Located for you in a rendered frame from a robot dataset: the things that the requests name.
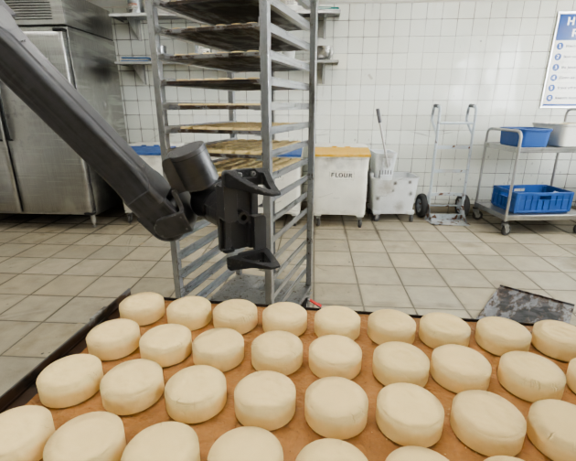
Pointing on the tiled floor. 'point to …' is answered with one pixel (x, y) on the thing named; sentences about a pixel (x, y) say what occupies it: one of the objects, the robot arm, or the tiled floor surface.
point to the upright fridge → (98, 187)
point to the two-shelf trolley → (514, 180)
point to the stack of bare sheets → (526, 306)
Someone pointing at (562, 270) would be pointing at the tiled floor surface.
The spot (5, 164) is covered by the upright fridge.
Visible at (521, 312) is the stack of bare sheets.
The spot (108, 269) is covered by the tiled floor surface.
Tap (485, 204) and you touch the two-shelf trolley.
